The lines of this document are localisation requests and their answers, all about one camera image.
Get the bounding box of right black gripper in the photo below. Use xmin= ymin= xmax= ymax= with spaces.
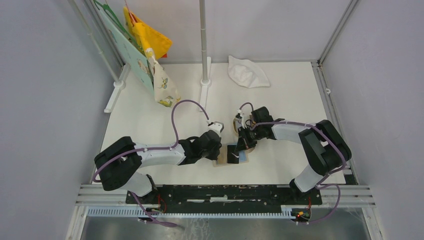
xmin=235 ymin=125 xmax=263 ymax=153

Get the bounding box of beige card holder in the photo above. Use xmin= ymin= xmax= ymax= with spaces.
xmin=212 ymin=143 xmax=255 ymax=167

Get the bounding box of beige oval tray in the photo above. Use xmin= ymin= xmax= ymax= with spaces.
xmin=232 ymin=118 xmax=239 ymax=135

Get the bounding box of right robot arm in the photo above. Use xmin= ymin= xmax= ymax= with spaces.
xmin=233 ymin=106 xmax=352 ymax=204

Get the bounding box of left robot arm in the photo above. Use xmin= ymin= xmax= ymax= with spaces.
xmin=94 ymin=130 xmax=222 ymax=204

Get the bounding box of white pole base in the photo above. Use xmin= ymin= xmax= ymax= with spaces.
xmin=199 ymin=56 xmax=212 ymax=109

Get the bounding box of white printed hanging cloth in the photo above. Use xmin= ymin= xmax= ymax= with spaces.
xmin=146 ymin=47 xmax=181 ymax=108

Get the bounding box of white crumpled cloth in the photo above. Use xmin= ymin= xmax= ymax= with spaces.
xmin=227 ymin=55 xmax=271 ymax=89

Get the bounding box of white left rack foot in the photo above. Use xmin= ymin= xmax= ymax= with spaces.
xmin=103 ymin=63 xmax=131 ymax=114

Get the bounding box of teal printed hanging cloth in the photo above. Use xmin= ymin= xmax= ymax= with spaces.
xmin=93 ymin=0 xmax=154 ymax=94

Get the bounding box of yellow hanging cloth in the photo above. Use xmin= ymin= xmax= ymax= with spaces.
xmin=123 ymin=6 xmax=173 ymax=60

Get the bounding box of grey vertical pole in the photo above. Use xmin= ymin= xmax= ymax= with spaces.
xmin=199 ymin=0 xmax=209 ymax=86

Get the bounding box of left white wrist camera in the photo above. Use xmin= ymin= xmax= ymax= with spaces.
xmin=208 ymin=121 xmax=224 ymax=137

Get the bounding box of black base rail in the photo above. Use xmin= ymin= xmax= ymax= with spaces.
xmin=139 ymin=184 xmax=323 ymax=214

